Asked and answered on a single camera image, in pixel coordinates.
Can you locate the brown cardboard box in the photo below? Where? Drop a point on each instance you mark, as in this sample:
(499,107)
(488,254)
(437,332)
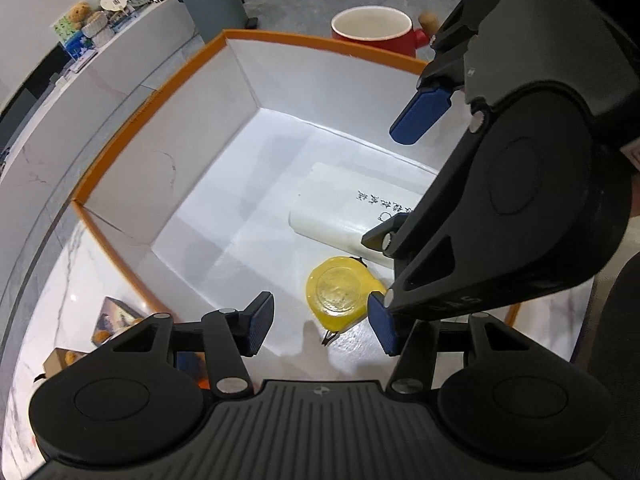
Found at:
(56,360)

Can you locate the illustrated card box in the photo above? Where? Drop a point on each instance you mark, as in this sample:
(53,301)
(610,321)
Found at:
(115,320)

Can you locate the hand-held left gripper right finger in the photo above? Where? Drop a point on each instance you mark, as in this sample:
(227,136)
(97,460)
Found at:
(382,327)

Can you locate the grey trash bin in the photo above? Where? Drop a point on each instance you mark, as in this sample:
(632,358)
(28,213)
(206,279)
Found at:
(215,5)

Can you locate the yellow tape measure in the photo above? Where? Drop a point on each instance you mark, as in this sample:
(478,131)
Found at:
(340,290)

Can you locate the white marble cabinet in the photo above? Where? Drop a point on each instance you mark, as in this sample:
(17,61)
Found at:
(60,160)

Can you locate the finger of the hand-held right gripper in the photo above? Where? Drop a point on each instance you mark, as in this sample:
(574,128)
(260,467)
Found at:
(380,236)
(417,115)

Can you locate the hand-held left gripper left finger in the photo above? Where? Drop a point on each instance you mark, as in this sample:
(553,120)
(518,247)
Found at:
(257,327)

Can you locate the brown teddy bear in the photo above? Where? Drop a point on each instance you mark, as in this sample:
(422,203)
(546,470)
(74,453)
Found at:
(80,14)

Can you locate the white fan-shaped card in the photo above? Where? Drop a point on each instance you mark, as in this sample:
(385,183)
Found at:
(114,0)

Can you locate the green picture board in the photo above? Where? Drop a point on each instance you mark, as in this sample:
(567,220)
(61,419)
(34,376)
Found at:
(62,25)

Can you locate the woven basket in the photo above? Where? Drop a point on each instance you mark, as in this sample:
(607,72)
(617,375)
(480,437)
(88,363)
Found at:
(104,36)
(96,22)

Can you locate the blue flat box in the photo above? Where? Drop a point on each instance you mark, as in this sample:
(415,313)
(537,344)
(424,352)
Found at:
(79,46)

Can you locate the white printed package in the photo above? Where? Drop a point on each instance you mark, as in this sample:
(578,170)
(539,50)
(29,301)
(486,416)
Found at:
(330,205)

